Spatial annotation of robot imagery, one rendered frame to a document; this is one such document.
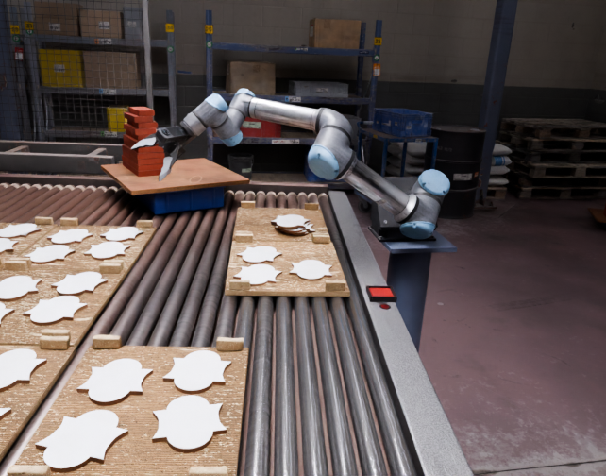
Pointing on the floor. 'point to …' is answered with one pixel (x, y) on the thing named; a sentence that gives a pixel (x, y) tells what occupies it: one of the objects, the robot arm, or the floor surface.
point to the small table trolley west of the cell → (386, 156)
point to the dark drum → (457, 166)
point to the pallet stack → (559, 157)
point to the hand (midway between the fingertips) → (143, 164)
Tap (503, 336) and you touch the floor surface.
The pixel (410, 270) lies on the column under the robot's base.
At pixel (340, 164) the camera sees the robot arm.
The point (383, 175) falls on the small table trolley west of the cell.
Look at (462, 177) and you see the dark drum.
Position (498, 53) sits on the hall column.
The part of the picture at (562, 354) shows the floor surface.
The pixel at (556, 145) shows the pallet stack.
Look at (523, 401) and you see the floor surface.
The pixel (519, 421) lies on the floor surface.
